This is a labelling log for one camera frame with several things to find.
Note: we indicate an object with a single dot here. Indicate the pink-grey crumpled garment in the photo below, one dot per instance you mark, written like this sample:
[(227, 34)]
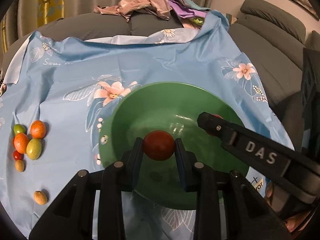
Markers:
[(126, 8)]

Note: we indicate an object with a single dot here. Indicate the light blue floral cloth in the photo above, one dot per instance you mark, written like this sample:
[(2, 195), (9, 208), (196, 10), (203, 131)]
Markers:
[(74, 85)]

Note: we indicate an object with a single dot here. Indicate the yellow-green jujube fruit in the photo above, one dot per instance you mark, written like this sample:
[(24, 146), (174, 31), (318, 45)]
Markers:
[(34, 149)]

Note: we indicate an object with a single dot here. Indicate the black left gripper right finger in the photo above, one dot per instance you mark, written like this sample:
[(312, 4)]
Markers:
[(185, 161)]

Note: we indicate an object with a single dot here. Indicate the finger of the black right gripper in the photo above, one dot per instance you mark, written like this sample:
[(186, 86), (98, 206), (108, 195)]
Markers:
[(217, 127)]

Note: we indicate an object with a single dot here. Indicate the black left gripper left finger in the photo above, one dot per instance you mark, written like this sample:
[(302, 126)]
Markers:
[(132, 161)]

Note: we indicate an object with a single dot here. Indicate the small red cherry tomato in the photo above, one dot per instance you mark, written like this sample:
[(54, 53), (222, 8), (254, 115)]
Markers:
[(17, 156)]

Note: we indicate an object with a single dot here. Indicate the small yellow-brown fruit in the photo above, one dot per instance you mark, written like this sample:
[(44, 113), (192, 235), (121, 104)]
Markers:
[(40, 198), (19, 165)]

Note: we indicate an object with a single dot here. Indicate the purple folded clothes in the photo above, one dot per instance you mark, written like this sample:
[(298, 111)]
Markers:
[(189, 13)]

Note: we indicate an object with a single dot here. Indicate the green plastic bowl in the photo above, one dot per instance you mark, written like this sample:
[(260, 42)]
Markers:
[(174, 108)]

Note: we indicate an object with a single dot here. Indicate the dark grey sofa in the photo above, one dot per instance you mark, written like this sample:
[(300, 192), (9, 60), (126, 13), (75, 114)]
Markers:
[(272, 38)]

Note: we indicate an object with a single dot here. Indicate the large orange mandarin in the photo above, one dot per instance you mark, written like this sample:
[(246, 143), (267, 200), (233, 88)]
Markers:
[(21, 141)]

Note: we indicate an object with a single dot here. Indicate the green jujube fruit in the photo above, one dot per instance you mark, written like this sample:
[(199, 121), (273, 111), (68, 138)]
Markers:
[(18, 128)]

